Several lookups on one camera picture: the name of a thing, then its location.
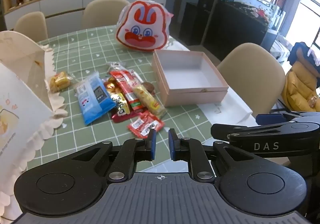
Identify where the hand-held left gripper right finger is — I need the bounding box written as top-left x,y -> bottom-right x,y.
168,129 -> 250,182

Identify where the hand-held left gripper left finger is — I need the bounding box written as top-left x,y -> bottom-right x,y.
71,129 -> 157,182

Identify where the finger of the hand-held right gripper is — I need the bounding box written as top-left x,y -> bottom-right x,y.
255,111 -> 320,125
211,120 -> 320,143

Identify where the small red snack packet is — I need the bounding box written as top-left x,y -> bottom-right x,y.
127,111 -> 165,138

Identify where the pink cardboard box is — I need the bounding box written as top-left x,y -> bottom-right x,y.
152,49 -> 229,107

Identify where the yellow cracker bar packet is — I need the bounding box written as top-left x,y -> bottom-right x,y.
131,82 -> 167,118

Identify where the red gold snack packet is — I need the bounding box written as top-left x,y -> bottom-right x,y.
110,92 -> 143,124

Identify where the brown round candy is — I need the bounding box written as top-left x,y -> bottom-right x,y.
142,82 -> 157,94

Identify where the long red green snack packet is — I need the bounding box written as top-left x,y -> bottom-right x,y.
107,62 -> 145,112

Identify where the gold candy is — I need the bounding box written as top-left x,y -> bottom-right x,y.
104,77 -> 119,94

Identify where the blue snack packet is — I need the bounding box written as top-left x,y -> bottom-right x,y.
74,72 -> 117,125

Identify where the small yellow snack packet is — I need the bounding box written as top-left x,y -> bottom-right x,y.
45,71 -> 75,93

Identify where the white sheet with script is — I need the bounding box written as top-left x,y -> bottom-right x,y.
196,86 -> 253,124

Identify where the yellow coat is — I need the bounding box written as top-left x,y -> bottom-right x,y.
281,61 -> 320,114

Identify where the beige dining chair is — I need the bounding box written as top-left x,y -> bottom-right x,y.
81,0 -> 130,29
216,43 -> 286,119
14,12 -> 48,39

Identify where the grey box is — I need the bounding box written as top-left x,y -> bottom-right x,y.
261,30 -> 278,51

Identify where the black aquarium cabinet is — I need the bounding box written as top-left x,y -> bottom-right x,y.
202,2 -> 270,62

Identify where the black floor appliance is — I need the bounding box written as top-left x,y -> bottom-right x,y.
180,0 -> 217,46

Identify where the white red rabbit face bag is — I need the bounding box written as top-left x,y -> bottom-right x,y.
115,0 -> 174,52

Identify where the green checked tablecloth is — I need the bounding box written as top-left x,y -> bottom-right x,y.
25,25 -> 215,173

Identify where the white scalloped paper gift bag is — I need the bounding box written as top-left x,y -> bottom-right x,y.
0,31 -> 68,221

